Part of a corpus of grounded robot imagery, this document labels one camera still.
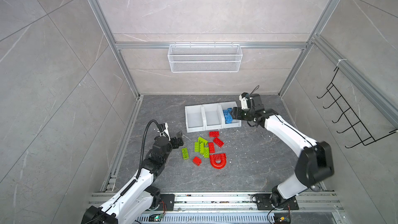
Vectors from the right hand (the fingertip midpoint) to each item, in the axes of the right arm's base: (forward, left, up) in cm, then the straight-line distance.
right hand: (234, 111), depth 89 cm
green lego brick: (-18, +29, -15) cm, 37 cm away
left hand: (-11, +34, -1) cm, 36 cm away
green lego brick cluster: (-15, +19, -14) cm, 28 cm away
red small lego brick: (-24, +22, -14) cm, 35 cm away
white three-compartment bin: (+7, +14, -14) cm, 21 cm away
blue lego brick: (+7, +3, -12) cm, 14 cm away
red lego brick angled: (-13, +8, -15) cm, 21 cm away
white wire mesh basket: (+35, +16, +14) cm, 40 cm away
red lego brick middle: (-15, +14, -15) cm, 25 cm away
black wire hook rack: (-27, -45, +16) cm, 54 cm away
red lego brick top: (-6, +11, -15) cm, 20 cm away
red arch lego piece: (-20, +9, -16) cm, 28 cm away
